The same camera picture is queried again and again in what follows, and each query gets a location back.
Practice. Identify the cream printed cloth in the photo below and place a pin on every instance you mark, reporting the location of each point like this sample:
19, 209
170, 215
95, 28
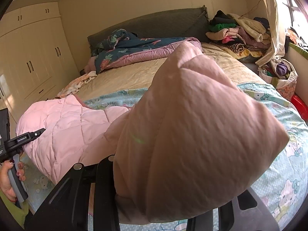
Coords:
77, 83

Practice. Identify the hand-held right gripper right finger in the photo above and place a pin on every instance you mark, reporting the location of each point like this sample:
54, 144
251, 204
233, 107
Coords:
263, 220

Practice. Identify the dark blue floral quilt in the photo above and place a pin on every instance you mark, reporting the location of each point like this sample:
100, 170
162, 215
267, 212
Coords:
125, 45

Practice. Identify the pile of clothes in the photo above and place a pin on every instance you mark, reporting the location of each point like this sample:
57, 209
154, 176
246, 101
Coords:
238, 33

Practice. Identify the cream wardrobe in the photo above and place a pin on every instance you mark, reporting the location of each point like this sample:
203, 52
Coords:
36, 57

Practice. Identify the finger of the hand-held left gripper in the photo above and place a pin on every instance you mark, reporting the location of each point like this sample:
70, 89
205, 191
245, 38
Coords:
37, 133

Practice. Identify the windowsill clutter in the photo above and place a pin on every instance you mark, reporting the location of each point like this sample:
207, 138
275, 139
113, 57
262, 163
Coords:
298, 43

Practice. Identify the window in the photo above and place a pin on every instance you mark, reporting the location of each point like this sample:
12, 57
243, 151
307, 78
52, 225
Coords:
294, 2

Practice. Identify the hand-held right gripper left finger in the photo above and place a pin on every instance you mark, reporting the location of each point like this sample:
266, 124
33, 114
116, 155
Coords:
105, 174

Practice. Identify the bed with beige sheet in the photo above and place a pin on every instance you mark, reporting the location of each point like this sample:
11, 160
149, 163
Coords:
134, 77

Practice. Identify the pink quilted jacket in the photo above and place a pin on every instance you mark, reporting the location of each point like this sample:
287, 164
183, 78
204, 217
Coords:
192, 115

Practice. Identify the grey padded headboard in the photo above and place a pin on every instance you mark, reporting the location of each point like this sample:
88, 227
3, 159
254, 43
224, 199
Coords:
156, 21

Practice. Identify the red plastic object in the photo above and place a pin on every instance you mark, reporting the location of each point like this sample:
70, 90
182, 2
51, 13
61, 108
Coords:
299, 105

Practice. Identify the bag stuffed with clothes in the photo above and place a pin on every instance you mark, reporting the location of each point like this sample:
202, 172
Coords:
281, 77

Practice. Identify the light blue cartoon blanket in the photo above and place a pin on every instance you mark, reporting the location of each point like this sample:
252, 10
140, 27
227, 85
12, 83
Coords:
284, 173

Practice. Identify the person's left hand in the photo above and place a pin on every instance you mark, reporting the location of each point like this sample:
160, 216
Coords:
7, 184

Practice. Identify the cream curtain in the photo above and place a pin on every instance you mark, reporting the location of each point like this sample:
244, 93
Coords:
274, 16

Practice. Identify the person's left forearm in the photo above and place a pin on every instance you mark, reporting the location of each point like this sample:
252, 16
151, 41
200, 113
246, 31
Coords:
12, 211

